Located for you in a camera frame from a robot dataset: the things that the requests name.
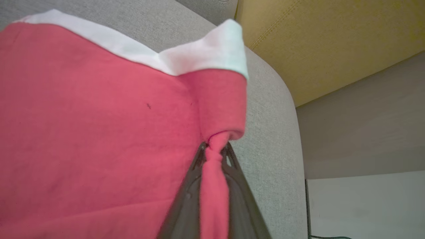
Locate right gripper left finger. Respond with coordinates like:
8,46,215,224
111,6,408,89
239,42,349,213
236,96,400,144
156,142,208,239

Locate red and white shorts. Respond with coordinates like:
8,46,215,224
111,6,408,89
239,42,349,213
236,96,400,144
0,9,249,239

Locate yellow sofa back cushion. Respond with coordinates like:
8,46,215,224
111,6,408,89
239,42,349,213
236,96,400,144
234,0,425,107

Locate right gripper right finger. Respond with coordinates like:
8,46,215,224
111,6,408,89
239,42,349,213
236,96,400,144
221,142,273,239

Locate beige partition panel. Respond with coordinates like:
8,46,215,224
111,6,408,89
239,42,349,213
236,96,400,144
296,51,425,180

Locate thin dark floor cable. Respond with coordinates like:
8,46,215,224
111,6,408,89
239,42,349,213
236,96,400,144
304,179,353,239

